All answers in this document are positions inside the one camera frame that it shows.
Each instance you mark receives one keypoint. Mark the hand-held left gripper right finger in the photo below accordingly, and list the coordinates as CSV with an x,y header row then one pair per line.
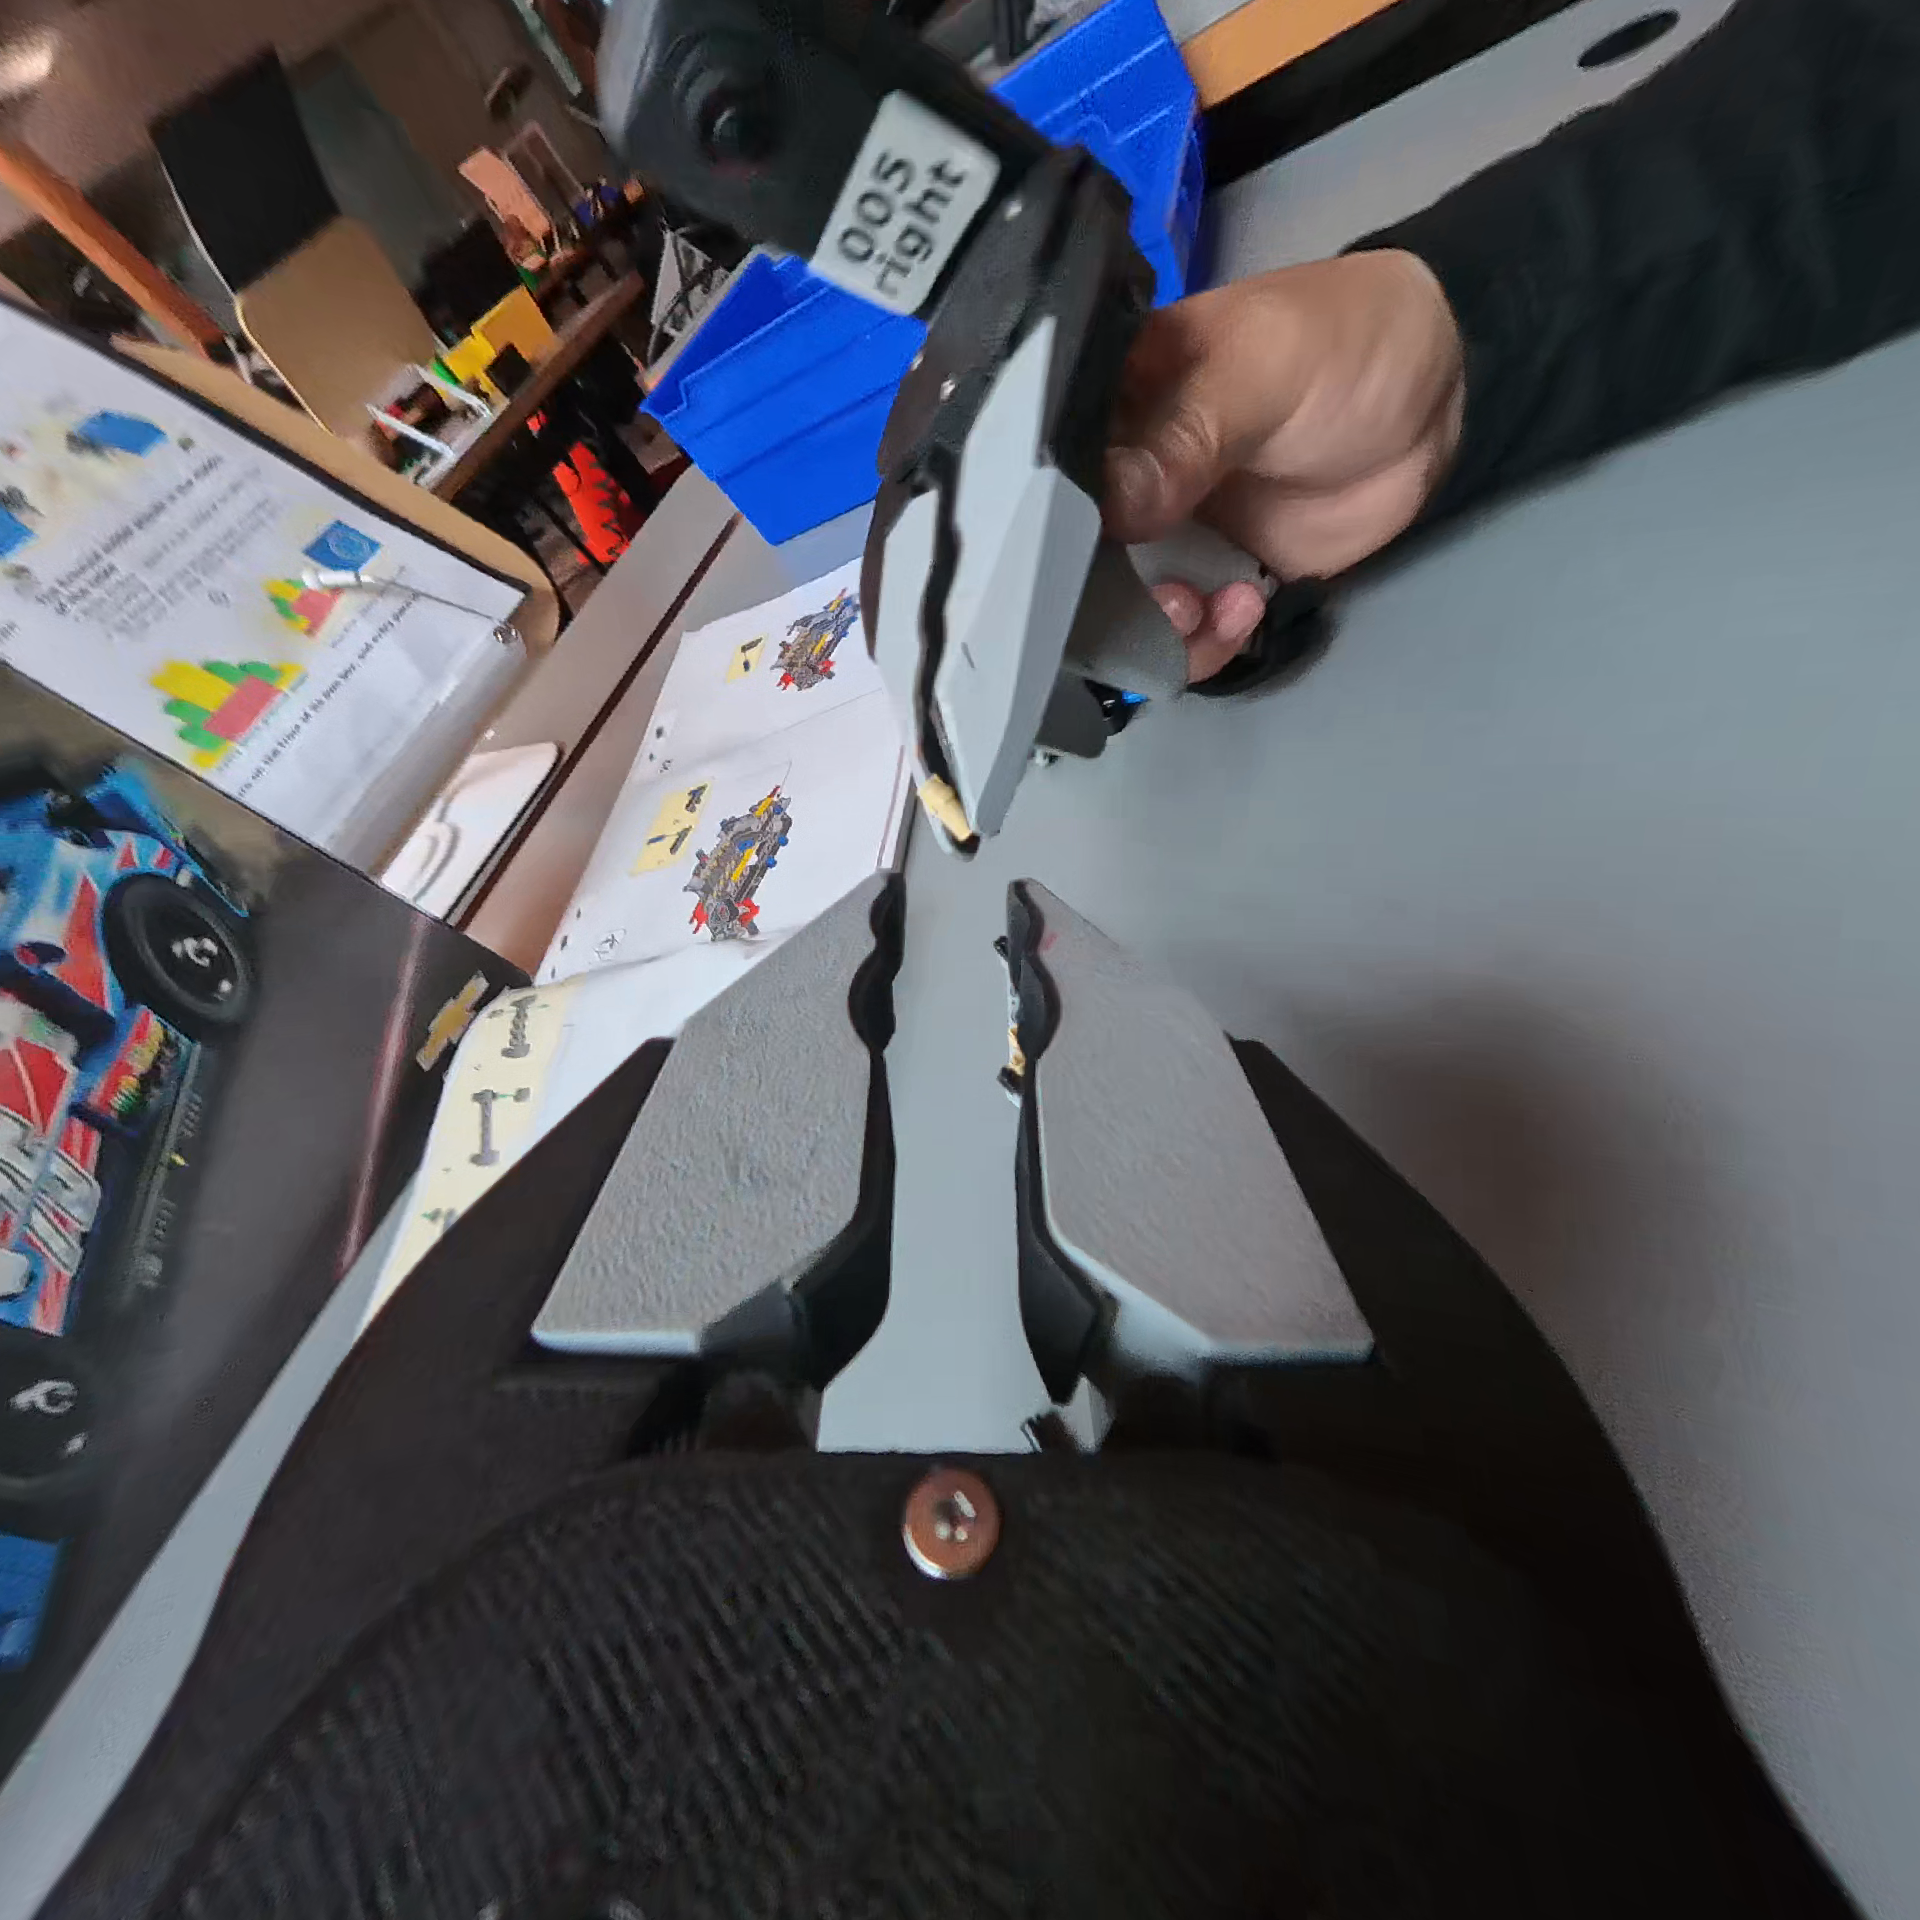
x,y
1171,1185

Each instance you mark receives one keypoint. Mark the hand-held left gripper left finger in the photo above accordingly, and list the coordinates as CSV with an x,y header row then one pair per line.
x,y
707,1185

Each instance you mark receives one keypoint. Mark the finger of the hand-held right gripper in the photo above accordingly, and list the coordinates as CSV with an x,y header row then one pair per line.
x,y
904,630
1013,600

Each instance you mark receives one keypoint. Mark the person's right forearm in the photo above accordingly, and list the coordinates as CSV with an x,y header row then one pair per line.
x,y
1650,225

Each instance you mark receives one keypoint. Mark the black and blue lego assembly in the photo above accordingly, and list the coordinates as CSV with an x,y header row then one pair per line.
x,y
1102,710

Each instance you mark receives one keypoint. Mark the open lego instruction booklet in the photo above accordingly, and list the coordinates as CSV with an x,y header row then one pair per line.
x,y
707,748

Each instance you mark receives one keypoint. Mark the black lego set box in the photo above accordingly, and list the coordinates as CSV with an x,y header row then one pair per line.
x,y
181,1078

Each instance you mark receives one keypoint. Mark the person's right hand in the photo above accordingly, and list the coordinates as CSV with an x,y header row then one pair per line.
x,y
1292,406

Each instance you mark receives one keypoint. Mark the blue storage bin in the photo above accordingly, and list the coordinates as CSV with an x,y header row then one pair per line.
x,y
780,406
1118,89

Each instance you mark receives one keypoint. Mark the red object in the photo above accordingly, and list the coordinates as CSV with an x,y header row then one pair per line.
x,y
600,503

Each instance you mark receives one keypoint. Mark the wooden workbench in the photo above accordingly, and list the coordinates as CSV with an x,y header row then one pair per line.
x,y
557,359

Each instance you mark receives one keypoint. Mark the yellow object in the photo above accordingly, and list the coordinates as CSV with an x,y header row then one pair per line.
x,y
493,341

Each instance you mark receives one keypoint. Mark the tan chair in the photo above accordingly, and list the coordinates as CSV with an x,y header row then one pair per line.
x,y
337,324

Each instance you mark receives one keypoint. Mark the black monitor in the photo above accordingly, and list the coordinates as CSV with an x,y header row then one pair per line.
x,y
240,164

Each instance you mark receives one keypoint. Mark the printed instruction sign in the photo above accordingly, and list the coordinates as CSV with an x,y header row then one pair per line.
x,y
181,600

